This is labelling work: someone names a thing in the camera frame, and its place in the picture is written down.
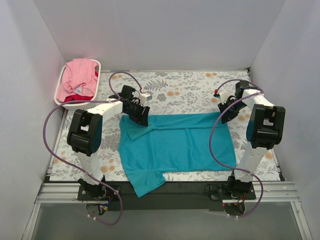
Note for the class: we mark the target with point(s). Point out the aluminium rail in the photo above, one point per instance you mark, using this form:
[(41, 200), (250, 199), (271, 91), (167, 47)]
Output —
[(273, 191)]

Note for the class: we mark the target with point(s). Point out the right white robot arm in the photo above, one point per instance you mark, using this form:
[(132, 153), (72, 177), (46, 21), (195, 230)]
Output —
[(264, 129)]

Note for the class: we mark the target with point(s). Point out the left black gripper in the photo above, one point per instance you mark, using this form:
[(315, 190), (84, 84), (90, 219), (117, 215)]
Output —
[(139, 114)]

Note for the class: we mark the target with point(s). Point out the white laundry basket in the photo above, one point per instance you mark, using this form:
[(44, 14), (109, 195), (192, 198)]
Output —
[(78, 104)]

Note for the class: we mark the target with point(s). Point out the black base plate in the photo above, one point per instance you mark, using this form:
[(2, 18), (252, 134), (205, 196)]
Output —
[(172, 195)]

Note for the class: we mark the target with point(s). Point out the red t shirt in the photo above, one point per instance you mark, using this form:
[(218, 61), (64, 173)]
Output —
[(75, 98)]

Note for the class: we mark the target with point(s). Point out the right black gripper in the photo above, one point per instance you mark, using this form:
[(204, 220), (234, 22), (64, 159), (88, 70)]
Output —
[(230, 111)]

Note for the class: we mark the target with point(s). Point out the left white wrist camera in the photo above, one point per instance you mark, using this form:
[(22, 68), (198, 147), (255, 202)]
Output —
[(144, 98)]

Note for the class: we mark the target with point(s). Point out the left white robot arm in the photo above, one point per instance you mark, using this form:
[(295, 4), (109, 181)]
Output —
[(85, 132)]

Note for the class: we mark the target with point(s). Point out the teal t shirt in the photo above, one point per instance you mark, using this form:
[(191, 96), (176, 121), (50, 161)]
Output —
[(173, 143)]

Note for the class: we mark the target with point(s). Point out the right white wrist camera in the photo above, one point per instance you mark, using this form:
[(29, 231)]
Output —
[(222, 95)]

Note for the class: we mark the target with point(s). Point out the pink t shirt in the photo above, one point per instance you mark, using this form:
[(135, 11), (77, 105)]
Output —
[(80, 65)]

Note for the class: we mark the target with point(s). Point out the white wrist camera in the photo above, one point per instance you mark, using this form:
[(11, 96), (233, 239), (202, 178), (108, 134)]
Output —
[(222, 95), (144, 98)]

